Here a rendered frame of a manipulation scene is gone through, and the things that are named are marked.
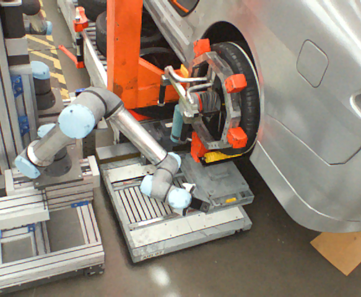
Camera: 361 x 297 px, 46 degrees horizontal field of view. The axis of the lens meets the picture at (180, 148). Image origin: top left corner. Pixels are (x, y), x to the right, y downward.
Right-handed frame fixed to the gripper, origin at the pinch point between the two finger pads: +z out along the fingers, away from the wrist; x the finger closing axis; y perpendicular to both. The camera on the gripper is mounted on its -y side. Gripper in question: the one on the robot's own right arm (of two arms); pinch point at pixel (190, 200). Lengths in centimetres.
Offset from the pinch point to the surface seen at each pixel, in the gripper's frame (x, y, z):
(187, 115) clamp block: -40.4, 17.6, 22.7
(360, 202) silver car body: -23, -67, -11
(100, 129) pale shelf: -23, 76, 76
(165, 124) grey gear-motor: -42, 40, 93
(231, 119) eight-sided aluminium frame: -47, -5, 27
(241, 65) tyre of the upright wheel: -74, 0, 23
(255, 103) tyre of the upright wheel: -58, -13, 26
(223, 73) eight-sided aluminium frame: -68, 7, 23
